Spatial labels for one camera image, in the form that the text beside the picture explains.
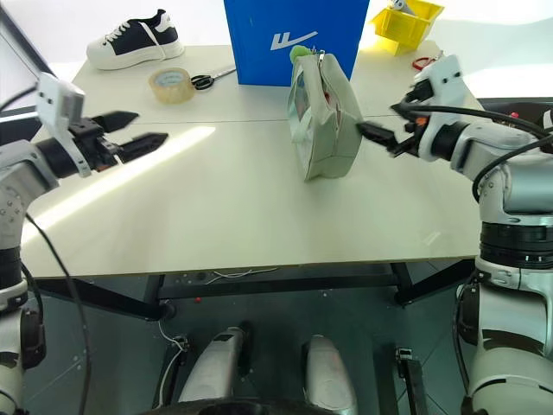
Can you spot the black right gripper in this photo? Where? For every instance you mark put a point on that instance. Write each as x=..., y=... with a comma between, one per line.
x=410, y=144

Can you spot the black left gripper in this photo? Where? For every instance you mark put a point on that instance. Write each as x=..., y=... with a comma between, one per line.
x=88, y=138

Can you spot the light green zip pouch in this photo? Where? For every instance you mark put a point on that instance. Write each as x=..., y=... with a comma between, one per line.
x=332, y=142

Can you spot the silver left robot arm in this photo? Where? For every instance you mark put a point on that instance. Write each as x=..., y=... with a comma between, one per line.
x=17, y=168

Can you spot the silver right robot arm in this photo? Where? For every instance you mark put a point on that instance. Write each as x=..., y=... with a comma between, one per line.
x=510, y=190

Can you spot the clear packing tape roll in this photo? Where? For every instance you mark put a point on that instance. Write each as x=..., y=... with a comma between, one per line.
x=173, y=94

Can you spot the white and black sneaker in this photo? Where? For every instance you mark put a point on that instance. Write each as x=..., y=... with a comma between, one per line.
x=129, y=43

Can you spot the yellow plastic bin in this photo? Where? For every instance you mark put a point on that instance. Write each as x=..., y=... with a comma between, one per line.
x=406, y=30

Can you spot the green plush item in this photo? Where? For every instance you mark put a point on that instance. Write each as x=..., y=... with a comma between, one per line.
x=299, y=53

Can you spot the grey item in bin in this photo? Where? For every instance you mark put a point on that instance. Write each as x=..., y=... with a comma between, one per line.
x=399, y=5

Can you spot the dark device with red button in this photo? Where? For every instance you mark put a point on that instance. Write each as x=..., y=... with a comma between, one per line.
x=518, y=112

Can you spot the blue cardboard box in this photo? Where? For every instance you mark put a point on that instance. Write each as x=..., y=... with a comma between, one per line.
x=259, y=43

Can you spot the silver left robot leg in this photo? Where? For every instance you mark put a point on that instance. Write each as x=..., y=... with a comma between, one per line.
x=216, y=367

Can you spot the silver robot leg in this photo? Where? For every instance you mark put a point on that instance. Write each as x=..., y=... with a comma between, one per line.
x=216, y=367
x=328, y=376

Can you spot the silver right robot leg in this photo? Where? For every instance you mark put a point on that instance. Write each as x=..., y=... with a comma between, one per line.
x=328, y=376

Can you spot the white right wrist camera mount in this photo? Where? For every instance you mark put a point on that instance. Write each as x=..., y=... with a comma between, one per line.
x=447, y=71

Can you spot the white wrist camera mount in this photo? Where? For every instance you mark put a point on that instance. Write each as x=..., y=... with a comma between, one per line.
x=447, y=71
x=56, y=101

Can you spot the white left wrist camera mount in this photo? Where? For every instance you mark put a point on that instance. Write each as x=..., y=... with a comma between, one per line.
x=56, y=101

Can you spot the black panel frame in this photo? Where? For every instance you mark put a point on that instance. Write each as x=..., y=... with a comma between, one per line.
x=21, y=32

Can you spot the black table frame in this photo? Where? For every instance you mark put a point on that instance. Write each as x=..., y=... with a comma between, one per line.
x=276, y=287

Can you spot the black floor bracket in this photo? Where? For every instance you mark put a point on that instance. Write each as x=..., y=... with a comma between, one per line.
x=412, y=376

